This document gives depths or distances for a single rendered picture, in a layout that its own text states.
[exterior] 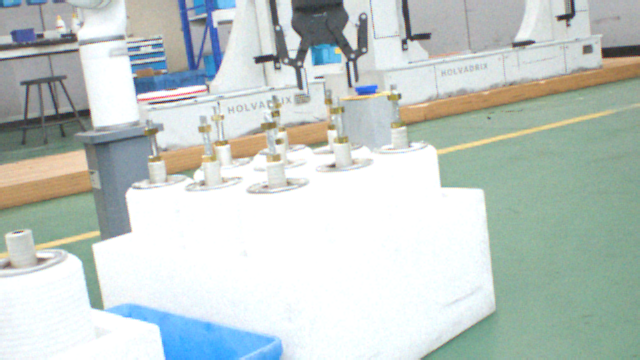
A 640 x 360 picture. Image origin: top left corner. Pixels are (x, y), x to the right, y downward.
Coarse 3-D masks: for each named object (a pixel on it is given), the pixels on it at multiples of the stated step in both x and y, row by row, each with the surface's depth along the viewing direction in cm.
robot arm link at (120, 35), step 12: (108, 0) 153; (120, 0) 155; (84, 12) 157; (96, 12) 156; (108, 12) 155; (120, 12) 155; (84, 24) 156; (96, 24) 152; (108, 24) 152; (120, 24) 153; (84, 36) 151; (96, 36) 150; (108, 36) 151; (120, 36) 153
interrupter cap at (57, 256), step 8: (8, 256) 72; (40, 256) 71; (48, 256) 70; (56, 256) 69; (64, 256) 69; (0, 264) 70; (8, 264) 70; (40, 264) 67; (48, 264) 67; (56, 264) 67; (0, 272) 66; (8, 272) 65; (16, 272) 65; (24, 272) 66; (32, 272) 66
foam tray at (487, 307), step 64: (448, 192) 110; (128, 256) 102; (192, 256) 94; (320, 256) 86; (384, 256) 94; (448, 256) 103; (256, 320) 87; (320, 320) 86; (384, 320) 94; (448, 320) 103
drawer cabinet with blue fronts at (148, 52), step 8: (128, 40) 639; (136, 40) 642; (144, 40) 646; (152, 40) 649; (160, 40) 650; (128, 48) 638; (136, 48) 641; (144, 48) 645; (152, 48) 650; (160, 48) 650; (136, 56) 642; (144, 56) 645; (152, 56) 648; (160, 56) 654; (136, 64) 641; (144, 64) 645; (152, 64) 648; (160, 64) 652; (168, 72) 655
